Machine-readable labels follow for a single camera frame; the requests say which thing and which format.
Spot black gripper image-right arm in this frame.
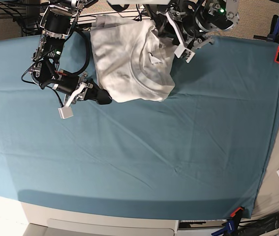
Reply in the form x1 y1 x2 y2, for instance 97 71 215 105
154 9 214 53

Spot blue black clamp top right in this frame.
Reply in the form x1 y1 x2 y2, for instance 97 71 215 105
253 15 279 43

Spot teal table cloth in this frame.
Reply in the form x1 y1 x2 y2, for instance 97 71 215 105
0 36 279 220

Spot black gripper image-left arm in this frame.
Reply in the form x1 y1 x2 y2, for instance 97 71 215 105
62 71 112 108

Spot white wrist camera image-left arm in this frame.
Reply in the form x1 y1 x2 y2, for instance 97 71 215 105
58 106 73 119

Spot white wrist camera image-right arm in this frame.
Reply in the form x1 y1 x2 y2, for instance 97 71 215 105
174 44 195 63

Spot white T-shirt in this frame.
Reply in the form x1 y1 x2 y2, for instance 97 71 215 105
90 14 176 103

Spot orange blue clamp bottom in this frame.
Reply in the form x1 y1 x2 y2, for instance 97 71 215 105
211 206 245 236

